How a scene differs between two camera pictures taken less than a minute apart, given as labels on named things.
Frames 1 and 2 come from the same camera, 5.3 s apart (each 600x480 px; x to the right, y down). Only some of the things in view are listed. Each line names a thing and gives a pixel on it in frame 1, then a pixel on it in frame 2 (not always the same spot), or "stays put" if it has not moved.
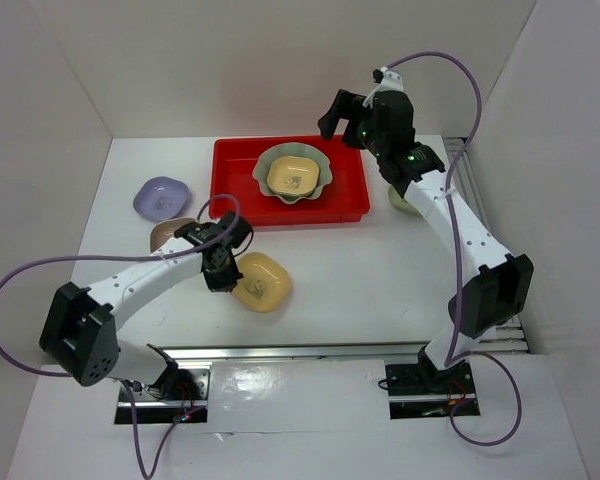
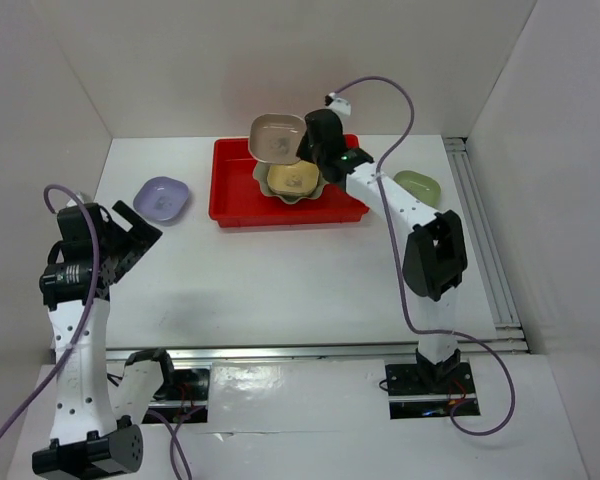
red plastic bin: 290,180 stays put
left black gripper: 219,283 to 138,238
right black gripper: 345,105 to 303,152
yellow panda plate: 264,285 to 293,179
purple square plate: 161,198 stays put
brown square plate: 163,229 to 276,138
